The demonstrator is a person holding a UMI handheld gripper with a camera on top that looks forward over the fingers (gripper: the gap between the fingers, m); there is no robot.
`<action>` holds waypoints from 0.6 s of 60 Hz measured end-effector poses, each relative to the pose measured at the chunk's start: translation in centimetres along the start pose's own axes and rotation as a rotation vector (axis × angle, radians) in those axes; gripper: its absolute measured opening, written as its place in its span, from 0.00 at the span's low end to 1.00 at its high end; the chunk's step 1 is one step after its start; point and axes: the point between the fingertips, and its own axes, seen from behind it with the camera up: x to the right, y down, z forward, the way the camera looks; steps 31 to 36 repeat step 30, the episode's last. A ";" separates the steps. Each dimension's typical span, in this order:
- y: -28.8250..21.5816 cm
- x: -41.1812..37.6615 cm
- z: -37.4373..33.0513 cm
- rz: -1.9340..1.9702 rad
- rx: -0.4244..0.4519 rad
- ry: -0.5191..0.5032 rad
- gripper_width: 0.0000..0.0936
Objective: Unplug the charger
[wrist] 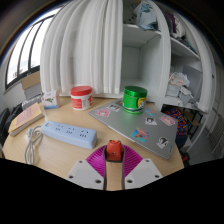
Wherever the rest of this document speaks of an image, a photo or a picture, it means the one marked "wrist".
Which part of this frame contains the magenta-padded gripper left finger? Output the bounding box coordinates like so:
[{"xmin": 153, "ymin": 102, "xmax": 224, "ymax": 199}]
[{"xmin": 65, "ymin": 146, "xmax": 108, "ymax": 191}]

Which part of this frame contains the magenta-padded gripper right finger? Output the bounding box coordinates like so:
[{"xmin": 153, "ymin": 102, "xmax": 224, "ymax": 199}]
[{"xmin": 122, "ymin": 146, "xmax": 164, "ymax": 190}]

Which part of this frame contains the orange charger block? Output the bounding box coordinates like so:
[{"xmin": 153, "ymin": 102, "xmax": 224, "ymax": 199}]
[{"xmin": 104, "ymin": 139, "xmax": 126, "ymax": 163}]

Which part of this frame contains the light blue power strip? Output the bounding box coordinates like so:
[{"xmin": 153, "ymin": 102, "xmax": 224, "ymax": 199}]
[{"xmin": 40, "ymin": 120, "xmax": 98, "ymax": 150}]

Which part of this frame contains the silver laptop with stickers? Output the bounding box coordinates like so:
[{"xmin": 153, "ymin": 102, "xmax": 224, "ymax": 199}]
[{"xmin": 88, "ymin": 99, "xmax": 179, "ymax": 160}]

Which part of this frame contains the colourful patterned bag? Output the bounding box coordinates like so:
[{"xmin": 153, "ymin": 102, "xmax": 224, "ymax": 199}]
[{"xmin": 162, "ymin": 106, "xmax": 190, "ymax": 137}]

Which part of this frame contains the green round tin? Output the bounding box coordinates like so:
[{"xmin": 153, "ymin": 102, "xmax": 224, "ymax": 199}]
[{"xmin": 121, "ymin": 85, "xmax": 148, "ymax": 115}]

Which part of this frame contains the white jar with red lid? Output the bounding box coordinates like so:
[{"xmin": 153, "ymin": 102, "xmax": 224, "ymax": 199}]
[{"xmin": 70, "ymin": 85, "xmax": 94, "ymax": 111}]

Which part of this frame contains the yellow paperback book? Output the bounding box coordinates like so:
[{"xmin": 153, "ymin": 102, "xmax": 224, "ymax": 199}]
[{"xmin": 7, "ymin": 102, "xmax": 45, "ymax": 138}]

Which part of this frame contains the small white printed box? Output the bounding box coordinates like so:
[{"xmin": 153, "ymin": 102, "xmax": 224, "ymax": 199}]
[{"xmin": 40, "ymin": 89, "xmax": 62, "ymax": 110}]

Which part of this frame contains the white radiator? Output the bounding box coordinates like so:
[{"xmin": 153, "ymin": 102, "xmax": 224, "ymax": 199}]
[{"xmin": 21, "ymin": 94, "xmax": 44, "ymax": 111}]

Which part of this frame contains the black soft bag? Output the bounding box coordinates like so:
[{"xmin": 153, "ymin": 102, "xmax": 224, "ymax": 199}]
[{"xmin": 8, "ymin": 103, "xmax": 24, "ymax": 122}]

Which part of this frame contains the black hard suitcase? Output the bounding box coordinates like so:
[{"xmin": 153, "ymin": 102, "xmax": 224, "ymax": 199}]
[{"xmin": 0, "ymin": 107, "xmax": 11, "ymax": 149}]

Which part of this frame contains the white shelf unit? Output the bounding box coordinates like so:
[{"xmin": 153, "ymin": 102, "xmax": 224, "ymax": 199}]
[{"xmin": 39, "ymin": 0, "xmax": 218, "ymax": 116}]

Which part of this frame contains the white curtain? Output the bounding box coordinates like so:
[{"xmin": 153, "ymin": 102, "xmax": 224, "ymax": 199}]
[{"xmin": 39, "ymin": 0, "xmax": 124, "ymax": 98}]

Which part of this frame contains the black-framed window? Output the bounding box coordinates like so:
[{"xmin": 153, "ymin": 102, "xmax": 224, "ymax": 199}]
[{"xmin": 4, "ymin": 14, "xmax": 56, "ymax": 91}]

